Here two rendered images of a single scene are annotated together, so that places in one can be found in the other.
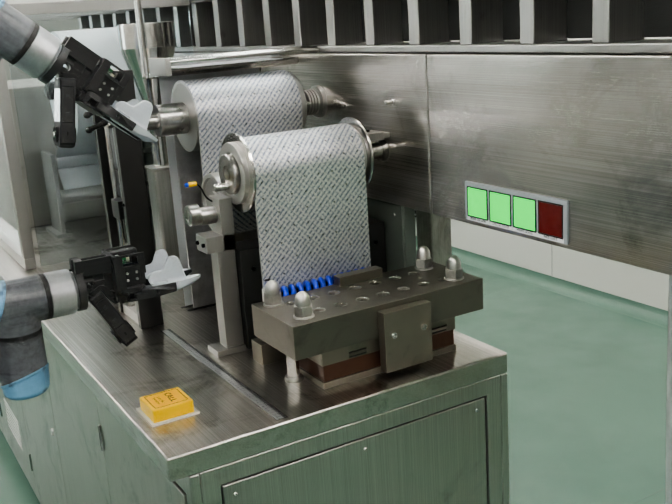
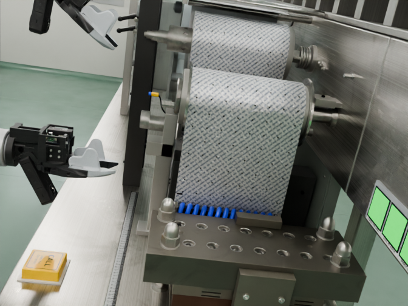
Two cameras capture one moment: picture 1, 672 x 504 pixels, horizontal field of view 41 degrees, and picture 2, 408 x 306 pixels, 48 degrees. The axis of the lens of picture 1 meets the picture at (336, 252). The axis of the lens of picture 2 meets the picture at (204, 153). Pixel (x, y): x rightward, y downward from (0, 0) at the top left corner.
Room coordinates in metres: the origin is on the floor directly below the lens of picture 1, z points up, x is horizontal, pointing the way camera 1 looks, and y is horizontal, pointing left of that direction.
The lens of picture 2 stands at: (0.79, -0.26, 1.48)
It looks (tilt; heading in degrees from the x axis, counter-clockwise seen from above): 20 degrees down; 24
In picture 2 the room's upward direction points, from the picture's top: 9 degrees clockwise
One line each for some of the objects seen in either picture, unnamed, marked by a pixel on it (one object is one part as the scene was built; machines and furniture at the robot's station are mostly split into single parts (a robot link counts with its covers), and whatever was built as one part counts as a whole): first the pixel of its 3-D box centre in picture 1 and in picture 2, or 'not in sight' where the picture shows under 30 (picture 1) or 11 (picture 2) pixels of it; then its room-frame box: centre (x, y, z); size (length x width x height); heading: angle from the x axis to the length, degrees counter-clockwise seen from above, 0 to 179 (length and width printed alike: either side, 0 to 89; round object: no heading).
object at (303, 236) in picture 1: (315, 238); (234, 174); (1.63, 0.04, 1.11); 0.23 x 0.01 x 0.18; 120
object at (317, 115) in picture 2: (368, 151); (318, 115); (1.77, -0.08, 1.25); 0.07 x 0.04 x 0.04; 120
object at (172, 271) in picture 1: (174, 271); (91, 161); (1.46, 0.28, 1.11); 0.09 x 0.03 x 0.06; 111
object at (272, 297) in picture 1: (272, 292); (167, 208); (1.51, 0.12, 1.05); 0.04 x 0.04 x 0.04
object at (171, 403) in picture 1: (166, 404); (45, 265); (1.37, 0.30, 0.91); 0.07 x 0.07 x 0.02; 30
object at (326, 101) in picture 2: (370, 134); (325, 100); (1.77, -0.08, 1.28); 0.06 x 0.05 x 0.02; 120
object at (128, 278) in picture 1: (109, 278); (42, 149); (1.44, 0.38, 1.12); 0.12 x 0.08 x 0.09; 120
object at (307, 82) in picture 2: (352, 154); (301, 112); (1.75, -0.05, 1.25); 0.15 x 0.01 x 0.15; 30
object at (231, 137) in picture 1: (237, 172); (186, 96); (1.63, 0.17, 1.25); 0.15 x 0.01 x 0.15; 30
